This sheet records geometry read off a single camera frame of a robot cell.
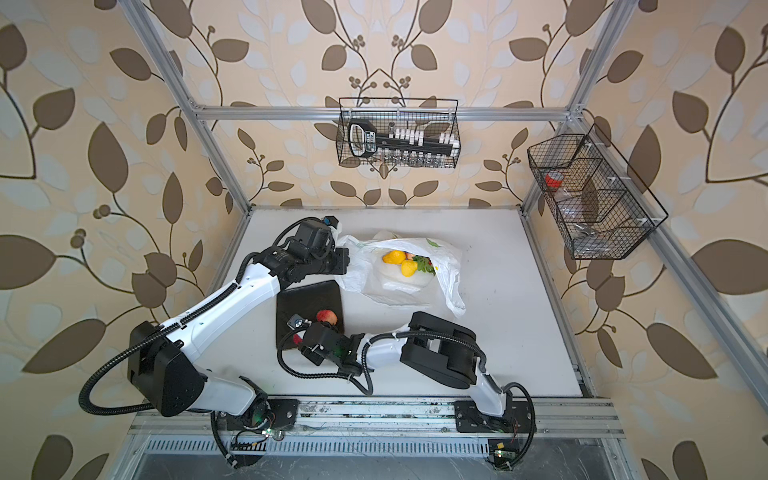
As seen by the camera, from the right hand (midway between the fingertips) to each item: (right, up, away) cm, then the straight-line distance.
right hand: (306, 335), depth 84 cm
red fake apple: (+5, +5, +4) cm, 8 cm away
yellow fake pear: (+30, +18, +15) cm, 38 cm away
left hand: (+14, +23, -4) cm, 27 cm away
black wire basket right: (+77, +35, -11) cm, 85 cm away
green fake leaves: (+35, +19, +14) cm, 43 cm away
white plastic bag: (+16, +19, -2) cm, 25 cm away
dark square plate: (-3, +8, +10) cm, 13 cm away
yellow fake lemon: (+25, +21, +17) cm, 37 cm away
